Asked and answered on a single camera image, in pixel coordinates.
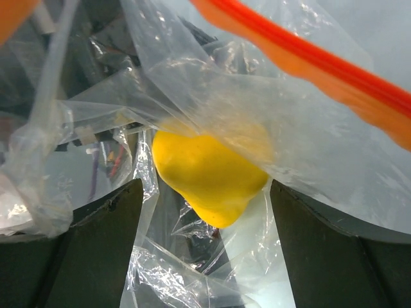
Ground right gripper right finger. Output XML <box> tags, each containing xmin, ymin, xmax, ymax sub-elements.
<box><xmin>270</xmin><ymin>180</ymin><xmax>410</xmax><ymax>307</ymax></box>

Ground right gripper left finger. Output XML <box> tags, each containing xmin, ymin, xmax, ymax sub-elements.
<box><xmin>1</xmin><ymin>179</ymin><xmax>143</xmax><ymax>307</ymax></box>

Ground clear zip top bag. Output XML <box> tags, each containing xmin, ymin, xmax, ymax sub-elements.
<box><xmin>1</xmin><ymin>1</ymin><xmax>410</xmax><ymax>307</ymax></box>

